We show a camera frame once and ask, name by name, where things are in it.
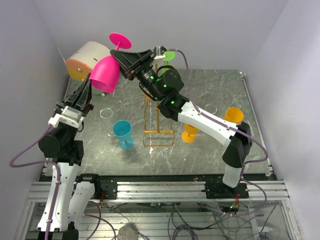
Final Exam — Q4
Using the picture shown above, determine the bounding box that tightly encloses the orange wine glass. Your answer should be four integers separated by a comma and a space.
223, 107, 244, 124
181, 123, 199, 143

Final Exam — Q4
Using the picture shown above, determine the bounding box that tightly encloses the blue plastic wine glass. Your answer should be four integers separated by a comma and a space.
112, 120, 134, 150

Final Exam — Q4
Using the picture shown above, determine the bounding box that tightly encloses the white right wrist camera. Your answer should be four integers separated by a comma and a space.
153, 46, 167, 61

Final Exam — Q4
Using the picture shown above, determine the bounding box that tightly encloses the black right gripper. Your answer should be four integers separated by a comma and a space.
109, 50, 163, 102

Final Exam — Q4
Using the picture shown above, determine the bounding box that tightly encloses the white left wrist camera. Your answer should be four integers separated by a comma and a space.
48, 106, 85, 129

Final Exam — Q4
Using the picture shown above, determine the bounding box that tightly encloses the cream round drawer box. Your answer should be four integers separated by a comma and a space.
65, 41, 111, 82

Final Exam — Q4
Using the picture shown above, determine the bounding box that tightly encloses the gold wire glass rack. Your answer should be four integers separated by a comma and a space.
138, 62, 177, 147

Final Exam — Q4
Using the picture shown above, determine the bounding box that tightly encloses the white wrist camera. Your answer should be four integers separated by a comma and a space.
153, 46, 167, 61
48, 106, 85, 129

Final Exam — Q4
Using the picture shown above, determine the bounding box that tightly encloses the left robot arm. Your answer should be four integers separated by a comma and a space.
25, 76, 102, 240

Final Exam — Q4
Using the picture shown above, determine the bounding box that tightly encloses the clear wine glass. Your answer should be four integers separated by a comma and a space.
99, 107, 114, 137
191, 88, 203, 99
204, 103, 218, 115

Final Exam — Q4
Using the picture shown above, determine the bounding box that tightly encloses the orange wine glass right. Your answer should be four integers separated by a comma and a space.
223, 107, 244, 124

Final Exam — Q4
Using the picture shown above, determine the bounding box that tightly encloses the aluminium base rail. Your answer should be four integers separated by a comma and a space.
27, 181, 291, 203

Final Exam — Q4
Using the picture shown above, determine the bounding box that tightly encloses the orange wine glass left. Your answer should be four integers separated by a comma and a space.
181, 123, 199, 143

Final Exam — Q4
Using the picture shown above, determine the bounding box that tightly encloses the green plastic wine glass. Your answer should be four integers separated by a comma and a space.
163, 51, 176, 67

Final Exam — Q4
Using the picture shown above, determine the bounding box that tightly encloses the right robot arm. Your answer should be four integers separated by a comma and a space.
110, 49, 252, 198

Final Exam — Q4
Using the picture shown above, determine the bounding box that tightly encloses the pink plastic wine glass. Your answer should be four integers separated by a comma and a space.
89, 32, 132, 93

